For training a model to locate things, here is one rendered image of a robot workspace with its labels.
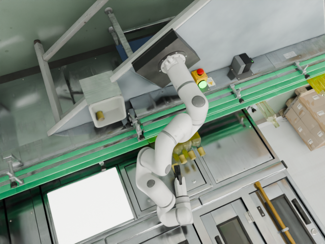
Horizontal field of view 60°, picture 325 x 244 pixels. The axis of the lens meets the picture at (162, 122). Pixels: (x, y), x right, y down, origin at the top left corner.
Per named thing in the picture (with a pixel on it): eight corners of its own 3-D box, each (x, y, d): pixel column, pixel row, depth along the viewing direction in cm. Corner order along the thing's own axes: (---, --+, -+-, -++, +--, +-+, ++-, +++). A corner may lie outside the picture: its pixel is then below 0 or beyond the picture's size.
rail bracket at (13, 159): (11, 155, 149) (18, 194, 139) (-5, 142, 134) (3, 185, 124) (20, 152, 150) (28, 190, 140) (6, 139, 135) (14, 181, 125)
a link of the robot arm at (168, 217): (172, 187, 125) (190, 209, 138) (147, 194, 129) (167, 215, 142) (172, 204, 119) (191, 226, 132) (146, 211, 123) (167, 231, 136)
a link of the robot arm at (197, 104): (197, 76, 123) (214, 105, 116) (194, 93, 135) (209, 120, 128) (177, 83, 121) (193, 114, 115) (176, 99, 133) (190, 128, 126)
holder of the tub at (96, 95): (93, 119, 159) (97, 131, 155) (82, 92, 135) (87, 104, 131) (122, 110, 162) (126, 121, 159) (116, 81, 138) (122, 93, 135)
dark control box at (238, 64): (230, 65, 169) (237, 75, 166) (233, 55, 162) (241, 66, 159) (242, 61, 171) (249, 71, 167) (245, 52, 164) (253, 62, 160)
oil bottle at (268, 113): (251, 99, 193) (273, 130, 182) (252, 95, 188) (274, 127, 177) (258, 96, 193) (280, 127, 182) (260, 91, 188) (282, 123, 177)
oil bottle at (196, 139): (177, 118, 171) (192, 148, 162) (178, 114, 166) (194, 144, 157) (185, 115, 172) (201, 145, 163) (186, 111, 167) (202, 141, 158)
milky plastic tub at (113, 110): (91, 115, 154) (96, 129, 150) (82, 92, 134) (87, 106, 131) (121, 106, 158) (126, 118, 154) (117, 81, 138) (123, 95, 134)
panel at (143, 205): (45, 193, 159) (59, 254, 144) (43, 191, 156) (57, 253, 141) (187, 138, 178) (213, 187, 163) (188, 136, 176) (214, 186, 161)
